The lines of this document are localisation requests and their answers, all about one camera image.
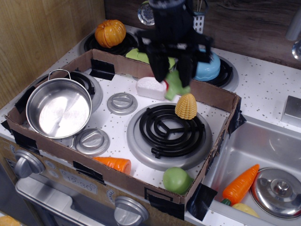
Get hanging slotted spatula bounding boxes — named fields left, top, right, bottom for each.
left=193, top=0, right=206, bottom=33

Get grey centre stove knob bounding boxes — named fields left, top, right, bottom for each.
left=107, top=93, right=138, bottom=115

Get green plastic plate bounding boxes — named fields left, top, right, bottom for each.
left=125, top=48, right=176, bottom=70

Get orange toy at corner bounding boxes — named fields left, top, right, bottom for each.
left=0, top=216, right=21, bottom=226

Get yellow toy lemon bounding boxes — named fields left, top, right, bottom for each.
left=232, top=203, right=260, bottom=218

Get hanging steel strainer ladle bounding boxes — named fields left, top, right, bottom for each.
left=137, top=0, right=155, bottom=26

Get right oven dial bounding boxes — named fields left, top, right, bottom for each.
left=114, top=196, right=149, bottom=226

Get back right black burner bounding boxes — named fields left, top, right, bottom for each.
left=207, top=58, right=233, bottom=88

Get steel pot lid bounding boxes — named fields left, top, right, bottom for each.
left=250, top=167, right=301, bottom=219

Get orange toy pumpkin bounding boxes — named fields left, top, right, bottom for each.
left=95, top=20, right=127, bottom=48

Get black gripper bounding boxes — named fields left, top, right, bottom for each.
left=135, top=4, right=213, bottom=87

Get oven dial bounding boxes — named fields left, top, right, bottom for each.
left=114, top=196, right=149, bottom=226
left=15, top=150, right=45, bottom=178

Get green toy broccoli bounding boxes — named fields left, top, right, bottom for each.
left=165, top=70, right=190, bottom=100

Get blue plastic bowl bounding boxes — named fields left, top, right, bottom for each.
left=193, top=52, right=221, bottom=81

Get front left black burner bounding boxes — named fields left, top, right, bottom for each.
left=30, top=72, right=96, bottom=95

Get steel pot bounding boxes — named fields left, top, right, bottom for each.
left=26, top=69, right=92, bottom=139

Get left oven dial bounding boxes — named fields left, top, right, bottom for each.
left=15, top=150, right=45, bottom=178

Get black burner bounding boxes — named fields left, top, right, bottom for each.
left=79, top=32, right=137, bottom=56
left=139, top=105, right=206, bottom=159
left=30, top=72, right=96, bottom=95
left=207, top=58, right=233, bottom=88

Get grey front stove knob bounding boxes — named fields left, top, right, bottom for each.
left=74, top=129, right=110, bottom=157

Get white toy cheese wedge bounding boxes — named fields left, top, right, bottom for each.
left=136, top=77, right=167, bottom=100

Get green toy pear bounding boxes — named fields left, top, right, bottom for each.
left=163, top=167, right=193, bottom=195

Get silver faucet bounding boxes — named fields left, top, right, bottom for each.
left=285, top=7, right=301, bottom=61

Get back left black burner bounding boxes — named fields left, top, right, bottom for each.
left=79, top=32, right=137, bottom=56

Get oven door handle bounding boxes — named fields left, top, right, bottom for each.
left=16, top=177, right=116, bottom=226

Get grey stove knob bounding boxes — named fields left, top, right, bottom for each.
left=74, top=129, right=110, bottom=157
left=107, top=93, right=138, bottom=115

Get silver sink basin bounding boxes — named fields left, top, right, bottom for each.
left=203, top=117, right=301, bottom=226

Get front right black burner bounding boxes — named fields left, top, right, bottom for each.
left=139, top=105, right=206, bottom=159

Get orange toy carrot half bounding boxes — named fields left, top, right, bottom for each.
left=93, top=157, right=131, bottom=175

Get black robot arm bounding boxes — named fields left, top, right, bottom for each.
left=135, top=0, right=213, bottom=87

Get yellow toy corn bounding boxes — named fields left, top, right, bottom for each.
left=175, top=93, right=197, bottom=120

